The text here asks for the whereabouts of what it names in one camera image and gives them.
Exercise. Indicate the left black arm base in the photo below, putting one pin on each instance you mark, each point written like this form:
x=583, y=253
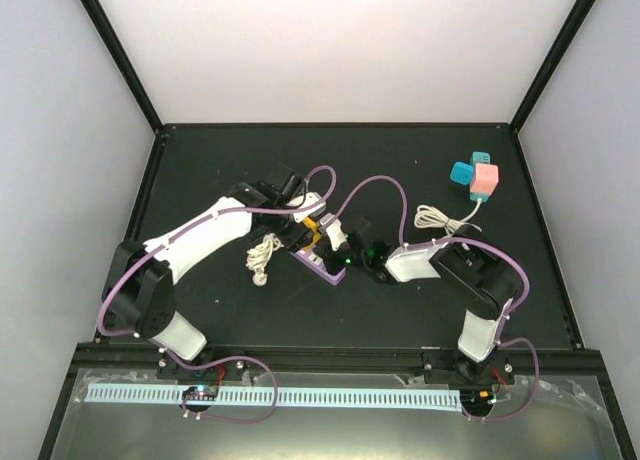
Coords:
x=230, y=370

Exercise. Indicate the yellow cube socket adapter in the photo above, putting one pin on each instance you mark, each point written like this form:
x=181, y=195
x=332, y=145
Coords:
x=313, y=227

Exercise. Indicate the blue cube plug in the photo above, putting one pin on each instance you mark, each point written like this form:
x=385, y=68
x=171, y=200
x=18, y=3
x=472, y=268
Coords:
x=461, y=173

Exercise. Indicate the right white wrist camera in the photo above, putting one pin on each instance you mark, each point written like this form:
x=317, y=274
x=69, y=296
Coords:
x=330, y=227

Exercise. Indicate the teal plug adapter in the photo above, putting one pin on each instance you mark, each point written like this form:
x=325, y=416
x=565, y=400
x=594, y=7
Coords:
x=480, y=157

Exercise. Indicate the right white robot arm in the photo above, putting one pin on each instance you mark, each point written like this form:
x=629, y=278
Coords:
x=486, y=280

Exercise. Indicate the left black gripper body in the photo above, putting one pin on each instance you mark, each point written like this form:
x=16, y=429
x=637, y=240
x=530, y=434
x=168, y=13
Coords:
x=292, y=240

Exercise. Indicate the pink cube socket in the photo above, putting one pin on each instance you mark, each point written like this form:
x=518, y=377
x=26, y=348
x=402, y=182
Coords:
x=484, y=181

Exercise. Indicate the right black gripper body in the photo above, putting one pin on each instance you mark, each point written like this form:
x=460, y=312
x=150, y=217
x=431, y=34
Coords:
x=334, y=266

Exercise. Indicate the purple power strip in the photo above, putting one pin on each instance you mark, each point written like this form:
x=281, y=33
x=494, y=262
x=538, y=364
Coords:
x=317, y=266

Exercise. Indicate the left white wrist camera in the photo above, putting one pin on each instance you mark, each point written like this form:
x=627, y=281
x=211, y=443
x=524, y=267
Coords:
x=306, y=205

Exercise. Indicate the light blue cable duct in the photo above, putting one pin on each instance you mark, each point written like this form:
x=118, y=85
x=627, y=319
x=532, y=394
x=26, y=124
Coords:
x=238, y=396

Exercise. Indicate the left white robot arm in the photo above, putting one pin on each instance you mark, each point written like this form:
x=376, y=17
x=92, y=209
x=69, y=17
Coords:
x=140, y=286

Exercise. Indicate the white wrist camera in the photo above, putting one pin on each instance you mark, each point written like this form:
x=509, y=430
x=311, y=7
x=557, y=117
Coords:
x=330, y=227
x=306, y=205

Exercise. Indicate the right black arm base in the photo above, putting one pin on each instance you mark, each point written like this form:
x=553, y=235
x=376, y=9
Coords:
x=450, y=366

